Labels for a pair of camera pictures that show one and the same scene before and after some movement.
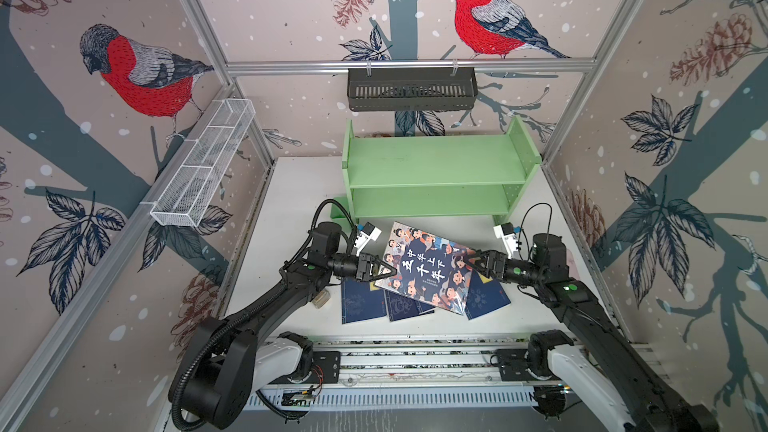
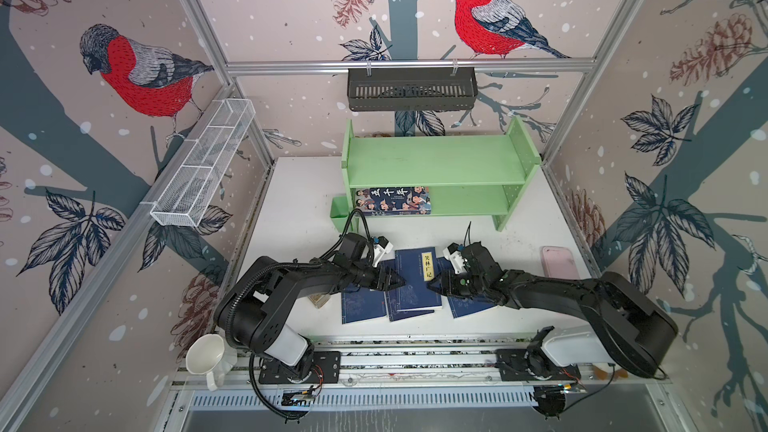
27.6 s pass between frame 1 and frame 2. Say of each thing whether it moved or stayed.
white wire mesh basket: stayed
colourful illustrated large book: moved
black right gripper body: moved
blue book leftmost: stayed
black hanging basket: stayed
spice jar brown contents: stayed
